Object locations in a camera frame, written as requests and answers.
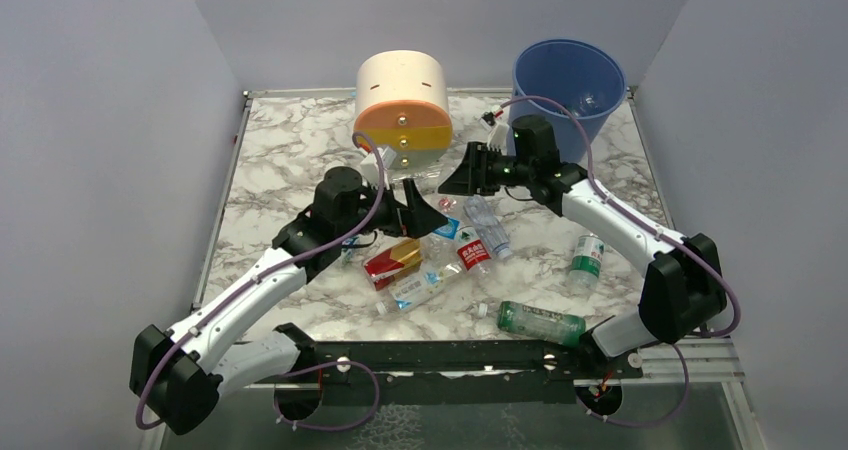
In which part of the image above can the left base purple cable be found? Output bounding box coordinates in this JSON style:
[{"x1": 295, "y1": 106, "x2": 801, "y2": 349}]
[{"x1": 273, "y1": 360, "x2": 382, "y2": 433}]

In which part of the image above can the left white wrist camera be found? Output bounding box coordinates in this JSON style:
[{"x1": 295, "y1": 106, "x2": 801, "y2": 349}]
[{"x1": 359, "y1": 146, "x2": 397, "y2": 187}]

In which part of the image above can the green tinted bottle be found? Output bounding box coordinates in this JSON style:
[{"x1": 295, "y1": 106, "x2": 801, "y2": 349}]
[{"x1": 496, "y1": 301, "x2": 586, "y2": 348}]

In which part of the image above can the dark green label bottle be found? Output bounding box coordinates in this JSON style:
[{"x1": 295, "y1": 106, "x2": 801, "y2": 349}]
[{"x1": 566, "y1": 91, "x2": 608, "y2": 118}]

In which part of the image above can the green white label bottle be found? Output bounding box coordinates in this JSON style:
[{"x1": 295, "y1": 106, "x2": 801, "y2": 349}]
[{"x1": 567, "y1": 233, "x2": 606, "y2": 293}]

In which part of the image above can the blue green label bottle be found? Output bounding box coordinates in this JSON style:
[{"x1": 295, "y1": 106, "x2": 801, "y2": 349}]
[{"x1": 341, "y1": 231, "x2": 378, "y2": 265}]

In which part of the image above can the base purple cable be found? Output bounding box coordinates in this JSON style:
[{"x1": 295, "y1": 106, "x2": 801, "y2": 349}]
[
  {"x1": 573, "y1": 344, "x2": 692, "y2": 430},
  {"x1": 273, "y1": 360, "x2": 382, "y2": 433}
]

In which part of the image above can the clear blue tinted bottle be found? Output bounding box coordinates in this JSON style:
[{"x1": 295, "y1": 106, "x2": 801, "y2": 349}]
[{"x1": 463, "y1": 195, "x2": 513, "y2": 260}]

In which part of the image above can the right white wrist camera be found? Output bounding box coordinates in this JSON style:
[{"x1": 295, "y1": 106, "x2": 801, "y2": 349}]
[{"x1": 480, "y1": 108, "x2": 509, "y2": 150}]

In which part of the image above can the blue plastic bin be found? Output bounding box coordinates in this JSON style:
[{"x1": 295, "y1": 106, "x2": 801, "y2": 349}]
[{"x1": 508, "y1": 39, "x2": 627, "y2": 163}]

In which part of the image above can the blue label clear bottle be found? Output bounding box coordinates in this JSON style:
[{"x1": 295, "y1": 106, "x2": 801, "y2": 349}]
[{"x1": 420, "y1": 217, "x2": 460, "y2": 267}]

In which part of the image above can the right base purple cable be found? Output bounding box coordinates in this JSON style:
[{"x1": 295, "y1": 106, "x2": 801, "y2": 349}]
[{"x1": 573, "y1": 344, "x2": 692, "y2": 430}]

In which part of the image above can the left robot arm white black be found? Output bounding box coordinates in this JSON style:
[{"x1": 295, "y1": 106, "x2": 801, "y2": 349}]
[{"x1": 129, "y1": 166, "x2": 448, "y2": 435}]

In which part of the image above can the gold red label bottle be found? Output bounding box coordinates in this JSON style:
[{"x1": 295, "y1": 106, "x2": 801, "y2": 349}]
[{"x1": 363, "y1": 239, "x2": 423, "y2": 291}]

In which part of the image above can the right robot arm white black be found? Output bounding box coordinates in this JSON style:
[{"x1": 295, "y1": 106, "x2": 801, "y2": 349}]
[{"x1": 438, "y1": 115, "x2": 728, "y2": 364}]

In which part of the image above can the white suntory label bottle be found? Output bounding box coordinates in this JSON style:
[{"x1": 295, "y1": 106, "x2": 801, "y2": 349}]
[{"x1": 375, "y1": 263, "x2": 465, "y2": 316}]

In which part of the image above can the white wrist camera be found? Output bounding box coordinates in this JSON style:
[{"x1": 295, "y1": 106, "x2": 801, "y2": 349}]
[
  {"x1": 359, "y1": 146, "x2": 397, "y2": 187},
  {"x1": 480, "y1": 108, "x2": 509, "y2": 150}
]

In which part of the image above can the red nongfu label bottle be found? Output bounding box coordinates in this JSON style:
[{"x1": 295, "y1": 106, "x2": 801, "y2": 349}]
[{"x1": 438, "y1": 197, "x2": 492, "y2": 278}]

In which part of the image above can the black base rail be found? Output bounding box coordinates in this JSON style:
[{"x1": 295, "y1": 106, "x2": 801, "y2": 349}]
[{"x1": 251, "y1": 324, "x2": 644, "y2": 422}]

